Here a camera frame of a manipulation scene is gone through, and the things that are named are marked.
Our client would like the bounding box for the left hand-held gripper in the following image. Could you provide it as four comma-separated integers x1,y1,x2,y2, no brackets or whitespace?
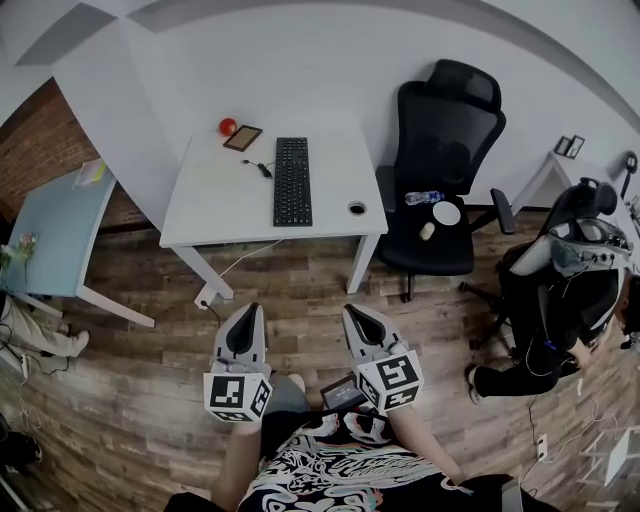
202,302,275,425

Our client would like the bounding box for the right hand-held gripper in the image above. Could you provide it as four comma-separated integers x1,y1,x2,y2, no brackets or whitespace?
342,303,425,414

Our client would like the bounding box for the black keyboard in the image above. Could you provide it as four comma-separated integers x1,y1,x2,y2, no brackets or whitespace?
272,137,314,228

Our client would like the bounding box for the person's right forearm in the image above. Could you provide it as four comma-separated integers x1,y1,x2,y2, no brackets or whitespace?
383,399,467,487

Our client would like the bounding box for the person's left forearm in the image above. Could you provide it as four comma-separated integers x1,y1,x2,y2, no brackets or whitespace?
219,419,265,504

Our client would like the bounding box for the black screen device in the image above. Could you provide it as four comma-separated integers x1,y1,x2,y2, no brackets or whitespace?
319,377,366,412

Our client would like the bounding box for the person's grey trouser leg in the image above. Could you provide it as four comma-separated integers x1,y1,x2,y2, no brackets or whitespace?
263,373,312,416

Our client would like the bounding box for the white desk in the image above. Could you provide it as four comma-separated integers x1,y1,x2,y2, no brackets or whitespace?
158,112,389,303
509,149,640,236

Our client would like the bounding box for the person's black patterned shirt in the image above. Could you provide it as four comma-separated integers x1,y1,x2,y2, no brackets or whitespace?
164,409,526,512

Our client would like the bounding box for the white round plate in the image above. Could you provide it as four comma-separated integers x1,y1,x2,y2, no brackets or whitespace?
432,200,462,226

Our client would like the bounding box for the clear plastic water bottle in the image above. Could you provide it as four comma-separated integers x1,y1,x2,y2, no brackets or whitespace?
404,189,446,207

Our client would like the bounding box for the brown tablet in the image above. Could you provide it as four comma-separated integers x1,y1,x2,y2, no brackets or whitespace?
222,124,264,153

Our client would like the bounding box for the light blue table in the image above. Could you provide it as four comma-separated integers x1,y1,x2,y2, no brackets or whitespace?
0,159,157,330

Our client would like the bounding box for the black mesh office chair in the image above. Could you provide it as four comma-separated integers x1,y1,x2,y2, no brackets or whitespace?
374,58,517,304

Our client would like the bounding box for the yellow and white paper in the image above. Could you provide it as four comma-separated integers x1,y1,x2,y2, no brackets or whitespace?
72,159,109,190

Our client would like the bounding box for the small flower bunch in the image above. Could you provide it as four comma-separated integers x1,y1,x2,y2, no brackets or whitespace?
0,232,39,276

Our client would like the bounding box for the black bag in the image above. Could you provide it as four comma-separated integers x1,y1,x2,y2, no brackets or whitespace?
0,429,44,469

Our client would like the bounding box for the grey framed office chair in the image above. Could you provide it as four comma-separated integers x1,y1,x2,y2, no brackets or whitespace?
459,177,632,351

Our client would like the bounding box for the black desk lamp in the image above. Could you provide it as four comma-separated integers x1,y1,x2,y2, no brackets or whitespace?
619,152,639,199

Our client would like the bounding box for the white power cable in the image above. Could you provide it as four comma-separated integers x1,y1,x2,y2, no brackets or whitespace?
219,238,284,279
519,394,616,481

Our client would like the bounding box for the black coiled cable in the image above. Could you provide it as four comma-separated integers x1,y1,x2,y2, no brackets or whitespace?
241,158,275,180

